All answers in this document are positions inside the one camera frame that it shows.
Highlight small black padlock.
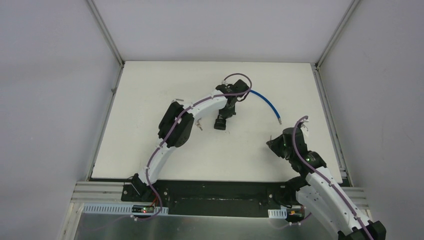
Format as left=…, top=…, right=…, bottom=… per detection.
left=213, top=116, right=227, bottom=131

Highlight blue cable lock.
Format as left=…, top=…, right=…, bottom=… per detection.
left=250, top=90, right=283, bottom=125

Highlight cable lock silver keys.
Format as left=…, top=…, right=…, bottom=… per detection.
left=195, top=120, right=203, bottom=131

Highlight brass padlock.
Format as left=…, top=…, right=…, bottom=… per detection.
left=171, top=98, right=184, bottom=103

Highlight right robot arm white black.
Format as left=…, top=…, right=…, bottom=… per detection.
left=266, top=127, right=387, bottom=240

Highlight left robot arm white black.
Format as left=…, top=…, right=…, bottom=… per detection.
left=131, top=79, right=252, bottom=199

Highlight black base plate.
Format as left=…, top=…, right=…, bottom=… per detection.
left=121, top=177, right=303, bottom=218

